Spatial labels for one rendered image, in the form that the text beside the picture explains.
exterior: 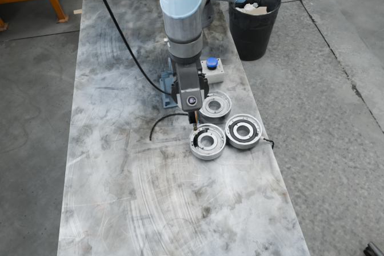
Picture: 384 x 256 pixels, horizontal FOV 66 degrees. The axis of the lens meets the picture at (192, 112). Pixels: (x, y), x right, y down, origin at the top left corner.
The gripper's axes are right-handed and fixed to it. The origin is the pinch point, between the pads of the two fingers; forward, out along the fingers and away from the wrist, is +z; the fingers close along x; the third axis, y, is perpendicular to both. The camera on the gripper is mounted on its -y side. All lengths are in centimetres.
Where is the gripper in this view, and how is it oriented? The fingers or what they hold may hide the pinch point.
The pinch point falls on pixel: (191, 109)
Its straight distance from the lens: 79.6
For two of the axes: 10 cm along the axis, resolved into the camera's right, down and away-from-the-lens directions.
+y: -1.8, -8.0, 5.8
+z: 0.5, 5.8, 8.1
